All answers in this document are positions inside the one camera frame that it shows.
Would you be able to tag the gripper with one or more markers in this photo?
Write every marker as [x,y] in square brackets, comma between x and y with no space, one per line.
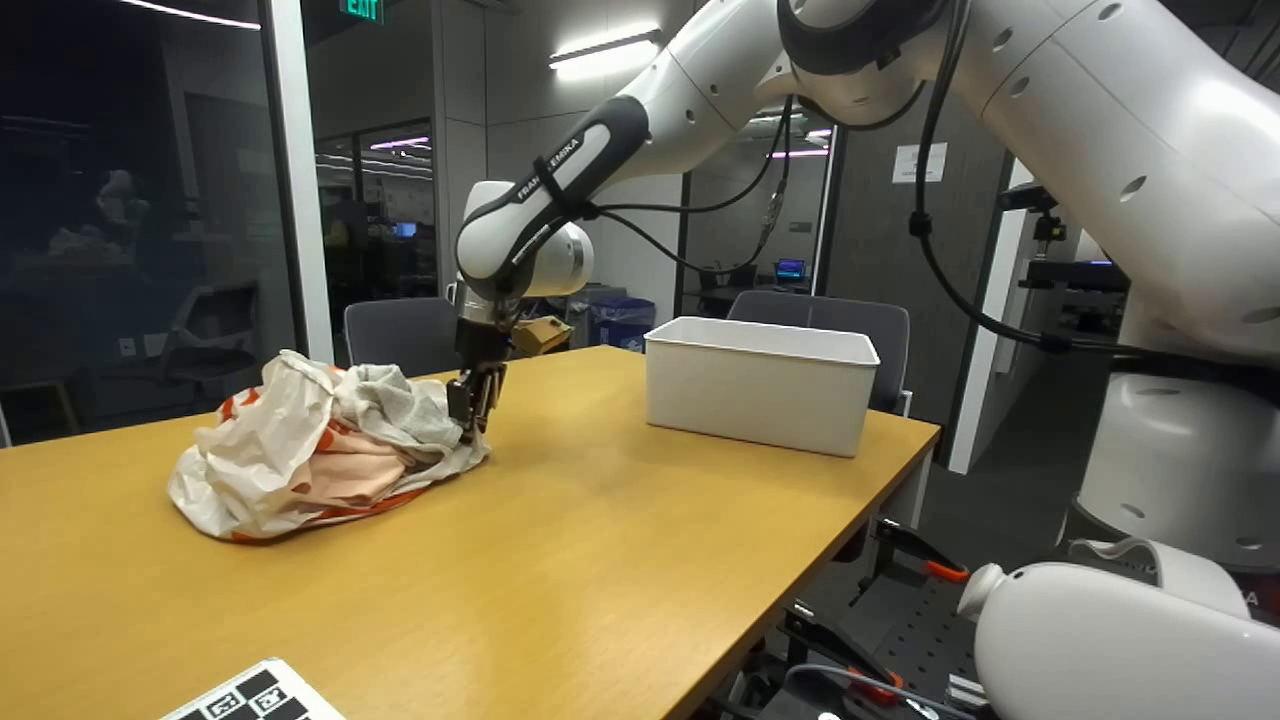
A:
[484,345]

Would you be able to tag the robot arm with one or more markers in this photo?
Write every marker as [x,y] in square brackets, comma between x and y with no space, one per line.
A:
[1100,130]

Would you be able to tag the white towel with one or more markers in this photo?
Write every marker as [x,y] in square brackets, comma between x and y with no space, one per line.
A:
[395,405]

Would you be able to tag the light pink shirt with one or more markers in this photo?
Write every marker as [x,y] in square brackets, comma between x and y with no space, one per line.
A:
[345,470]

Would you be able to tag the white and orange plastic bag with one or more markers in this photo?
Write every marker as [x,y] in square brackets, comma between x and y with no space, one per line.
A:
[260,450]

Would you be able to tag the white plastic basket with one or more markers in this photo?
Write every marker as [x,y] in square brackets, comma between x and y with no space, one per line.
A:
[760,395]

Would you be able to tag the ceiling light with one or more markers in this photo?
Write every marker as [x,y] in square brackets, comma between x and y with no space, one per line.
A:
[605,52]

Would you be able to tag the cardboard box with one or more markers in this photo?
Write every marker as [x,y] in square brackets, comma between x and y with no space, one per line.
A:
[540,335]

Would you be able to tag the grey chair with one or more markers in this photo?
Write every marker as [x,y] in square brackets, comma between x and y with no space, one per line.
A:
[400,335]
[850,325]

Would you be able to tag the blue bin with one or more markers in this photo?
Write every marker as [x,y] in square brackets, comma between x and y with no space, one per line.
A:
[622,322]

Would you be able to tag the monitor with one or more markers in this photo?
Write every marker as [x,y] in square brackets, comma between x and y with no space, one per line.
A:
[790,269]

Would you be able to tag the calibration marker board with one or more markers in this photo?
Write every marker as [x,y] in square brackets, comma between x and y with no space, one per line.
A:
[255,698]

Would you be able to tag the exit sign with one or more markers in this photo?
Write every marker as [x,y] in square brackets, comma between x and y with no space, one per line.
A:
[362,9]

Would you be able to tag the black and orange clamp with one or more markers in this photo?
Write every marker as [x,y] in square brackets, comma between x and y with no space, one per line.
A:
[915,550]
[845,665]

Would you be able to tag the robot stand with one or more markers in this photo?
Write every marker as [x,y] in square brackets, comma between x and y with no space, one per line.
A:
[900,630]

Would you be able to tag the paper notice on wall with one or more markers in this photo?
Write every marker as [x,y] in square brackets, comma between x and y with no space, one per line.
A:
[920,162]

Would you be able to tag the camera on mount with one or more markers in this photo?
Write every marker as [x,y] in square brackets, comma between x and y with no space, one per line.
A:
[1070,272]

